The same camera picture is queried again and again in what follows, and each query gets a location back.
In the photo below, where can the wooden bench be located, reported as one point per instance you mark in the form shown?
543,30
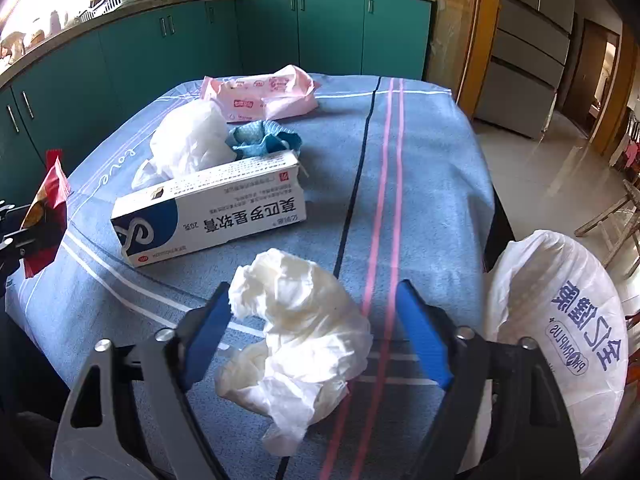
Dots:
615,220

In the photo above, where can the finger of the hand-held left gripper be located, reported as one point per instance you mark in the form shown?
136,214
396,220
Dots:
15,245
7,211

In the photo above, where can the grey refrigerator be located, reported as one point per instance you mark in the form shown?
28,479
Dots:
530,50

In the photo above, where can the glass sliding door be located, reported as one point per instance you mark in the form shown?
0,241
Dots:
450,30

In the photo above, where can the white printed bin liner bag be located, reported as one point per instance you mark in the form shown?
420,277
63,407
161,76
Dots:
545,320

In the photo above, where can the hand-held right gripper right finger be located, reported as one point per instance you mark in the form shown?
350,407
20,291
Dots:
425,340

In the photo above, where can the red snack wrapper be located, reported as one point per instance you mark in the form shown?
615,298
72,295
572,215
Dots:
50,195

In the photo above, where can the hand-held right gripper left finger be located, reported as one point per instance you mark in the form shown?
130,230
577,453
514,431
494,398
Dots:
205,340

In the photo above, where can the brown interior door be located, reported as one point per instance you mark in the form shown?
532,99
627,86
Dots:
585,80

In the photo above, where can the pink wet wipes pack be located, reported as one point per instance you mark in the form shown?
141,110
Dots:
270,92

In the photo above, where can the white and blue ointment box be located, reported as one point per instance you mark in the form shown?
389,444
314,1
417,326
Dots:
210,210

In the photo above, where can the white tissue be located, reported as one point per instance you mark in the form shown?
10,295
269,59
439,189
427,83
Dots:
300,340

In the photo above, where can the white plastic bag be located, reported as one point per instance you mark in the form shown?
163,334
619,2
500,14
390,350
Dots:
190,140

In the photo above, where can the blue plaid tablecloth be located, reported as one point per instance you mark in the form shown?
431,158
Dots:
425,185

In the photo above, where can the teal base cabinets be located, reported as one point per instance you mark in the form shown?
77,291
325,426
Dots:
325,35

